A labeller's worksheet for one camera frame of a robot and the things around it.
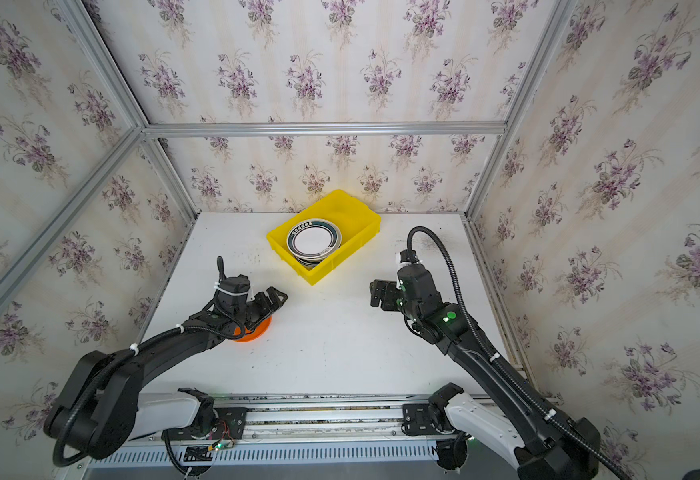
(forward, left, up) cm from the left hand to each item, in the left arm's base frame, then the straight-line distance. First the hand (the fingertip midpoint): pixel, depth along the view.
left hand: (279, 300), depth 88 cm
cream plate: (+16, -8, -1) cm, 18 cm away
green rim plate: (+25, -8, -1) cm, 26 cm away
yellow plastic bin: (+35, -25, -4) cm, 43 cm away
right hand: (-3, -29, +13) cm, 32 cm away
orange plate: (-8, +5, -4) cm, 11 cm away
